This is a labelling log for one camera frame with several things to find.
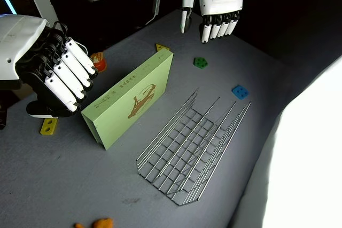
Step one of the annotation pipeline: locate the yellow block with holes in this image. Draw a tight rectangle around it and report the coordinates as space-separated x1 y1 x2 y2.
39 117 58 136

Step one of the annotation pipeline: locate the light green book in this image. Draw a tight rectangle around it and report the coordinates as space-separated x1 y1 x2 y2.
80 50 174 151

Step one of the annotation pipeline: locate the green pentagon block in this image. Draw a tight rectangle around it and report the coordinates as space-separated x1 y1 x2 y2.
193 57 209 70

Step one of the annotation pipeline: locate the silver wire rack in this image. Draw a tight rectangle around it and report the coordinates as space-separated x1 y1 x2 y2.
135 87 252 207

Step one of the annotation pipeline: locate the blue square block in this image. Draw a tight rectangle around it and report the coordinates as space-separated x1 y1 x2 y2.
231 84 250 101

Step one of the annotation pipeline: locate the white backdrop sheet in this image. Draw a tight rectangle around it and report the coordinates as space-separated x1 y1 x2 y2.
227 56 342 228

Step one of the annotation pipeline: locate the red and orange toy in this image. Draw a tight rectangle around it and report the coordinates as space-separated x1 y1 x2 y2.
89 51 107 73

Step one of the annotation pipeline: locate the grey table cloth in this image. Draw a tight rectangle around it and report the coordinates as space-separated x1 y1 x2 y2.
0 9 342 228

